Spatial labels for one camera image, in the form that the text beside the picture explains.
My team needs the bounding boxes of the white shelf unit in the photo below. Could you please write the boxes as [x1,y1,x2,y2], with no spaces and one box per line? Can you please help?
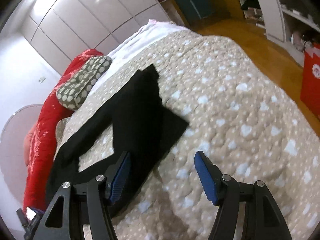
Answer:
[239,0,319,66]

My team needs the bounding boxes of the green patterned cushion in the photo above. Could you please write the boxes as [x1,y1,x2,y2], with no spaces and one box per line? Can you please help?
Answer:
[56,55,112,111]

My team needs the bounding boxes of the red box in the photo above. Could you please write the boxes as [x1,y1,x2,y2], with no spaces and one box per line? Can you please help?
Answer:
[300,43,320,119]

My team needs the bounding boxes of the white wardrobe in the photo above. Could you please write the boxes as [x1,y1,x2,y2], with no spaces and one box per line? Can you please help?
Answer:
[21,0,170,74]

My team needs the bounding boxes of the white round headboard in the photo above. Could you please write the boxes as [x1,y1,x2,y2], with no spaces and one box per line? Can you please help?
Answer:
[0,103,45,178]

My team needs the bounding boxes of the red blanket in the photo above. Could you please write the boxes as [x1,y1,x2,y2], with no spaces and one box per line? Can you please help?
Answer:
[22,49,102,212]

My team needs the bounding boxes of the beige spotted quilt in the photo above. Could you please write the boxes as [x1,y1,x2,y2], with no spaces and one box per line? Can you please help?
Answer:
[56,31,319,239]

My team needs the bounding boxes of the black pants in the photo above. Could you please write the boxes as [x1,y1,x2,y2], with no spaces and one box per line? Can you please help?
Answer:
[45,64,189,217]

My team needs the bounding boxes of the white bed sheet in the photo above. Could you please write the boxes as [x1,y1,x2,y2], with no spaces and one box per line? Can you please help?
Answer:
[89,19,189,95]

